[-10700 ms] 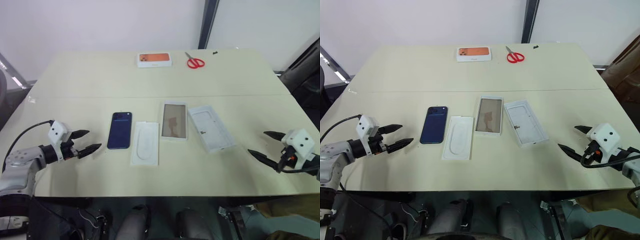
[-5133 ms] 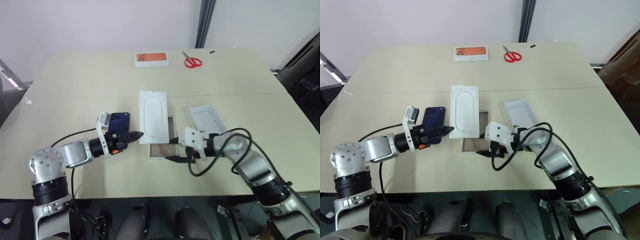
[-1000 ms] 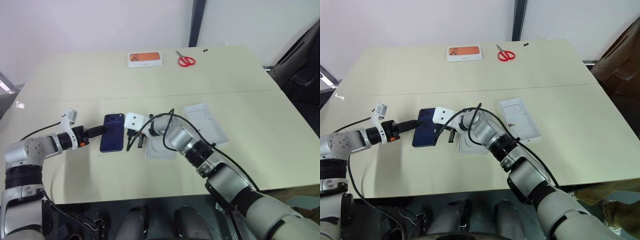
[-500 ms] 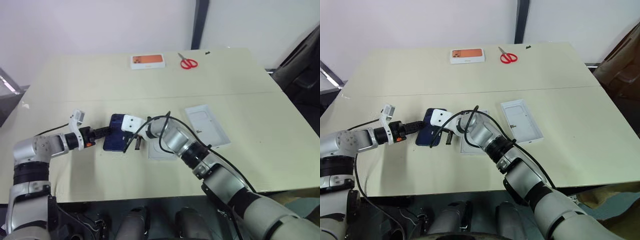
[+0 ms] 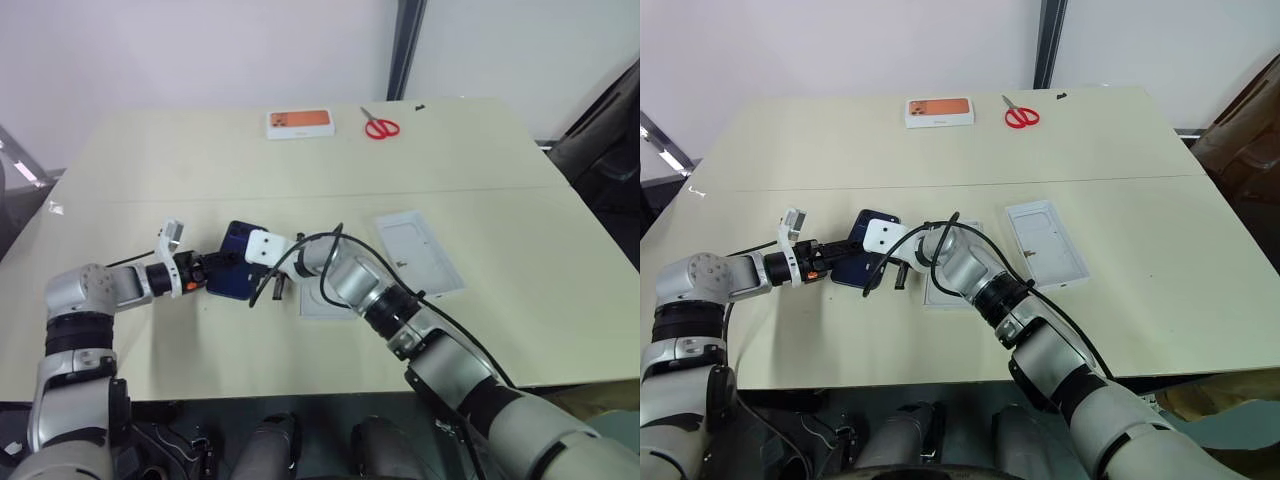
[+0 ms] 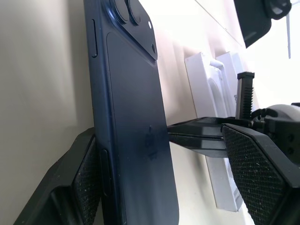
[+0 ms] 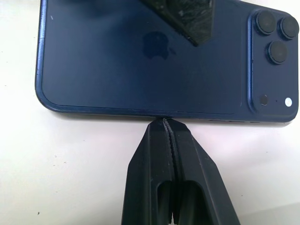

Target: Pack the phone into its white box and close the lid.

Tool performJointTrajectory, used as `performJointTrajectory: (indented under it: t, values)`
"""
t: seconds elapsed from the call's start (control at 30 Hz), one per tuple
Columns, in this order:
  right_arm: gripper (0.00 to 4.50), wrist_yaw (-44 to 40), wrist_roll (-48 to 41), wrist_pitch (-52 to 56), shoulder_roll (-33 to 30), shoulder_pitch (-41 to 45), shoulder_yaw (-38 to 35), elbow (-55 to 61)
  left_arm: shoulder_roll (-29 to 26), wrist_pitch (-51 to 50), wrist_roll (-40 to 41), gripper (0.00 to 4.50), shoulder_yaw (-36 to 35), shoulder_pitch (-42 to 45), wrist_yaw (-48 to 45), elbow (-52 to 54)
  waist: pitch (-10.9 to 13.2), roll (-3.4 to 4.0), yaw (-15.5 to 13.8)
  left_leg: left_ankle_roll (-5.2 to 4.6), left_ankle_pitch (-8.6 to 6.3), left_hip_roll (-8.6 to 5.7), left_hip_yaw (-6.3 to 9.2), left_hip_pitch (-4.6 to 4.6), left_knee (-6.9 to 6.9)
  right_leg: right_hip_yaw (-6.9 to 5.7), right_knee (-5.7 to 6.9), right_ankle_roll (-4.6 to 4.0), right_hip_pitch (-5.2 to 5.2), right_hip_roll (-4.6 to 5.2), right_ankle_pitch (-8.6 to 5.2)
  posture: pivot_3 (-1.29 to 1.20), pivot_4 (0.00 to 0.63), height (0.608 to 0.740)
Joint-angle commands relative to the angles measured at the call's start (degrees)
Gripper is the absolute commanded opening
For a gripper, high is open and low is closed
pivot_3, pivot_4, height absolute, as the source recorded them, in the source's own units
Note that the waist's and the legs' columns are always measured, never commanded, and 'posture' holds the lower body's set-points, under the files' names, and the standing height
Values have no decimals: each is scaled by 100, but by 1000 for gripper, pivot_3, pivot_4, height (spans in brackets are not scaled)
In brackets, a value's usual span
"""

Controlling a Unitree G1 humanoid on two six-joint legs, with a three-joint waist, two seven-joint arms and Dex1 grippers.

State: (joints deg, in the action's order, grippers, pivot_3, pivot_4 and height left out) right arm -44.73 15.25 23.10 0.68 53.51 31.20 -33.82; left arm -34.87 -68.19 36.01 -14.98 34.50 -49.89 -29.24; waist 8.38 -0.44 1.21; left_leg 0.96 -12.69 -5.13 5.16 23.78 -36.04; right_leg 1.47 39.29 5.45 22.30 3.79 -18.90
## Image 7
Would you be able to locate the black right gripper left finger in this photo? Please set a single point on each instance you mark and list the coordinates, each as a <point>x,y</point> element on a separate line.
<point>146,173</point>

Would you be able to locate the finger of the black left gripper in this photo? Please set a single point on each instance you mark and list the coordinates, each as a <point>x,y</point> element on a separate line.
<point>187,21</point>

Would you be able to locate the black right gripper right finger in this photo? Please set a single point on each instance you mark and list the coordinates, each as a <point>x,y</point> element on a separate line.
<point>201,173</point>

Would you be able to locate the dark blue smartphone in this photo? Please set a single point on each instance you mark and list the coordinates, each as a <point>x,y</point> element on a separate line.
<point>150,70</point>

